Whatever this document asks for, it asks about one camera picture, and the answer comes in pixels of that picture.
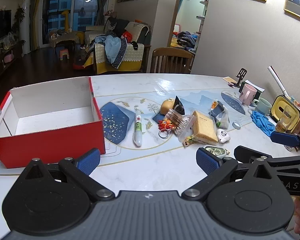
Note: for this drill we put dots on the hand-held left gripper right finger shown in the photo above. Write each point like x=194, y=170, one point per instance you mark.
x=207, y=162

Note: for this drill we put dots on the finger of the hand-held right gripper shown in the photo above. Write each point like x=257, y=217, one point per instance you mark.
x=285, y=138
x=243, y=153

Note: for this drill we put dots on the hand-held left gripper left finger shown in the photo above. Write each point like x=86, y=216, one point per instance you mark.
x=88, y=162

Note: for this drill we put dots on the packaged sliced bread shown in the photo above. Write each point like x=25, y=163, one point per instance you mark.
x=203, y=127

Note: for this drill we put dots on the red cardboard box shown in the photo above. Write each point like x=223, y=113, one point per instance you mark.
x=52, y=143

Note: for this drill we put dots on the plastic bag with items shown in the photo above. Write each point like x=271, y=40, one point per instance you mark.
x=221, y=116

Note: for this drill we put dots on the bag of cotton swabs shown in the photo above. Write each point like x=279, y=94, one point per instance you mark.
x=180, y=123

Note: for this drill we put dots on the white tube with green label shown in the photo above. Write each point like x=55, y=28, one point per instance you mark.
x=138, y=130

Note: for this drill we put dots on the small green tin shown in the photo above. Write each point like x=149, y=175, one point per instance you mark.
x=215, y=152

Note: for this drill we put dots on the clear glass cup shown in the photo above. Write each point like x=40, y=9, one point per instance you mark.
x=287, y=118

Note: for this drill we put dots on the blue rubber gloves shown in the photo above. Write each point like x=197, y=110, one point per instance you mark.
x=262, y=123

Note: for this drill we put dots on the small yellow green packet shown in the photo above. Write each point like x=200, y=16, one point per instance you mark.
x=188, y=141

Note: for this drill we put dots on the white bottle cap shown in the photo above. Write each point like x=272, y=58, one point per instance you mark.
x=236, y=125

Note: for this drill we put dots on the yellow tissue box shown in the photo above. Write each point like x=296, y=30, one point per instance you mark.
x=277, y=106

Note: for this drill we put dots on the pale green mug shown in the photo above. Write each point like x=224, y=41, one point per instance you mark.
x=264, y=105

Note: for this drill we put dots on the dark green box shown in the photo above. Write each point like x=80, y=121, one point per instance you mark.
x=259, y=93

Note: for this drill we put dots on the pink mug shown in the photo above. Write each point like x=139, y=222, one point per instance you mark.
x=247, y=93

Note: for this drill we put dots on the white rolled paper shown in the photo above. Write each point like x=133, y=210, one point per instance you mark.
x=277, y=80

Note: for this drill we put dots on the black snack packet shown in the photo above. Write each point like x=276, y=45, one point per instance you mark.
x=179, y=106

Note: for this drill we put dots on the dark blue pouch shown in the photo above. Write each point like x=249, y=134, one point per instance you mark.
x=158, y=118

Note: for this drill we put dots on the yellow round bun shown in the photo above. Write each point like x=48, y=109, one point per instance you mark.
x=167, y=106

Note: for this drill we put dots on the small purple item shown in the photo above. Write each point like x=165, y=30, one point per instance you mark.
x=231, y=84

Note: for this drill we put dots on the yellow card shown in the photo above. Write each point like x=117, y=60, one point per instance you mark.
x=230, y=79

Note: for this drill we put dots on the black phone stand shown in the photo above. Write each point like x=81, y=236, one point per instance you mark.
x=241, y=73

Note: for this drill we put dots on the wooden chair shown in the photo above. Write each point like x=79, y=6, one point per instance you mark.
x=170, y=60

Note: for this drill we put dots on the pink stool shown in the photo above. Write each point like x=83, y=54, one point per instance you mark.
x=64, y=54

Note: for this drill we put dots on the sofa with yellow cover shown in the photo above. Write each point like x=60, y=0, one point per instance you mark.
x=132, y=55

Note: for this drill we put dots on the blue clothing pile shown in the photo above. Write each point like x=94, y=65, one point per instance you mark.
x=113, y=47

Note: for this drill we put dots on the small wooden table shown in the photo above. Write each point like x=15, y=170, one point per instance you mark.
x=65, y=38

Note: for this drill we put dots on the dark television cabinet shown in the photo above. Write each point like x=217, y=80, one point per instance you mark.
x=5, y=57

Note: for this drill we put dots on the yellow giraffe toy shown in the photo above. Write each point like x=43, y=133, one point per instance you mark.
x=65, y=20

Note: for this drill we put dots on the white standing air conditioner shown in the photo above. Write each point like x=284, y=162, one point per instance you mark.
x=25, y=25

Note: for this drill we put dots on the green houseplant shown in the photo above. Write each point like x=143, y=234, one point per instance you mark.
x=19, y=21

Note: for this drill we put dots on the flat screen television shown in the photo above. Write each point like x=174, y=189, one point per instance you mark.
x=0, y=26

